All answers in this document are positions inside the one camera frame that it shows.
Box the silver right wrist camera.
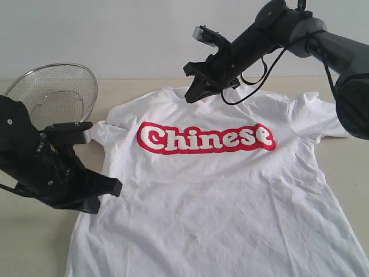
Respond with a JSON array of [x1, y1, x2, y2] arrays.
[[193, 25, 231, 51]]

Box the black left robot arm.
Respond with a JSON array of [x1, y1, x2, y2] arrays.
[[1, 96, 122, 214]]

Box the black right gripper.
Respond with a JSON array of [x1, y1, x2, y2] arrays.
[[183, 25, 277, 103]]

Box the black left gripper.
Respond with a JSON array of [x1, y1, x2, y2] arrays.
[[1, 138, 122, 215]]

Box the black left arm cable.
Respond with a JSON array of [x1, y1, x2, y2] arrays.
[[0, 181, 21, 193]]

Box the metal wire mesh basket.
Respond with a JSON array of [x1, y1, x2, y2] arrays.
[[4, 63, 99, 130]]

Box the white t-shirt red lettering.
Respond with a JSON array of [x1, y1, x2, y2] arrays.
[[65, 87, 368, 276]]

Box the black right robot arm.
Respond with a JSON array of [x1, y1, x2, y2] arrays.
[[183, 1, 368, 140]]

